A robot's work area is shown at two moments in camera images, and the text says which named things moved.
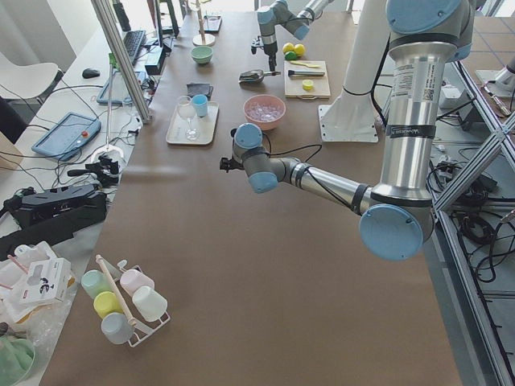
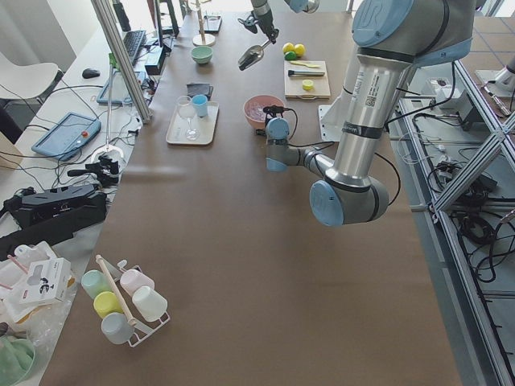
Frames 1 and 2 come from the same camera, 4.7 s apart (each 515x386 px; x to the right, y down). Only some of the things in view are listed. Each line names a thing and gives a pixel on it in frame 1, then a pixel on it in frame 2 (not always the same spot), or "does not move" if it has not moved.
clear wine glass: x=187 y=111 does not move
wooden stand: x=203 y=39 does not move
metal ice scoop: x=255 y=75 → x=250 y=55
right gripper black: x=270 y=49 → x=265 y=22
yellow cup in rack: x=106 y=302 does not move
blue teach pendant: x=71 y=132 does not move
